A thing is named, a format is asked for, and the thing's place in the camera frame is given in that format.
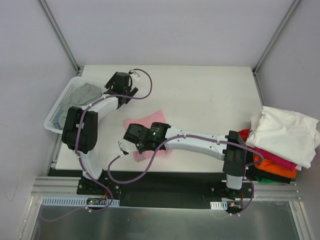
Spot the magenta t shirt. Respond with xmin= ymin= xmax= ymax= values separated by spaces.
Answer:
xmin=255 ymin=148 xmax=297 ymax=171

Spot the left aluminium frame post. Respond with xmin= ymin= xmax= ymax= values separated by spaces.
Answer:
xmin=37 ymin=0 xmax=83 ymax=76

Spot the light blue t shirt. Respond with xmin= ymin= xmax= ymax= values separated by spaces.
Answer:
xmin=52 ymin=110 xmax=67 ymax=130

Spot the aluminium frame post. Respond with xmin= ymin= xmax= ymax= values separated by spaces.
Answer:
xmin=252 ymin=0 xmax=303 ymax=76
xmin=37 ymin=0 xmax=83 ymax=76

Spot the red t shirt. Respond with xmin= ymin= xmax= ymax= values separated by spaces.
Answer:
xmin=238 ymin=128 xmax=251 ymax=145

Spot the aluminium front rail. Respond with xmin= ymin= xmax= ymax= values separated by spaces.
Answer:
xmin=31 ymin=176 xmax=302 ymax=202

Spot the black t shirt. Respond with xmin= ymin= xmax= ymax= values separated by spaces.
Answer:
xmin=246 ymin=166 xmax=292 ymax=184

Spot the grey t shirt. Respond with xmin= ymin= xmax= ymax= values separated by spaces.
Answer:
xmin=59 ymin=83 xmax=102 ymax=111

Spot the right aluminium frame post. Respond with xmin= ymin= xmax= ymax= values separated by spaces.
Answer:
xmin=252 ymin=0 xmax=303 ymax=76

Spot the white plastic laundry basket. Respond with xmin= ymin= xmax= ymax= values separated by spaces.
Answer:
xmin=43 ymin=76 xmax=106 ymax=134

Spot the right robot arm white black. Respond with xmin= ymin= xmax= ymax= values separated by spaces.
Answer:
xmin=118 ymin=122 xmax=248 ymax=198

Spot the white t shirt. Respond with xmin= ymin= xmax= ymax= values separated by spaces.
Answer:
xmin=246 ymin=106 xmax=320 ymax=169

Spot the pink t shirt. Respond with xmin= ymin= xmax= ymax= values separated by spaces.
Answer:
xmin=123 ymin=109 xmax=167 ymax=162

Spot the green t shirt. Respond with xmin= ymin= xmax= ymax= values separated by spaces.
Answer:
xmin=254 ymin=176 xmax=277 ymax=184

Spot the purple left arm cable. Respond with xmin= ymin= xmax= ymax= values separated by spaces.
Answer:
xmin=39 ymin=68 xmax=154 ymax=222

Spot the orange t shirt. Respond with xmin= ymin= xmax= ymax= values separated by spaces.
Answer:
xmin=253 ymin=153 xmax=299 ymax=179

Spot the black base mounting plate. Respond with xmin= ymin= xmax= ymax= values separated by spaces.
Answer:
xmin=76 ymin=171 xmax=253 ymax=210

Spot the right slotted cable duct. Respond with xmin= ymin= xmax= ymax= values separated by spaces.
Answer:
xmin=210 ymin=201 xmax=228 ymax=211

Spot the slotted cable duct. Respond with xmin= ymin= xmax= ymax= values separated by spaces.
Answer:
xmin=42 ymin=196 xmax=120 ymax=208
xmin=210 ymin=201 xmax=228 ymax=211

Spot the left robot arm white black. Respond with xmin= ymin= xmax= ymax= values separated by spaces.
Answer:
xmin=62 ymin=70 xmax=140 ymax=195

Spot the left slotted cable duct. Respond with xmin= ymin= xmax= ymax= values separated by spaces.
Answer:
xmin=42 ymin=196 xmax=120 ymax=208

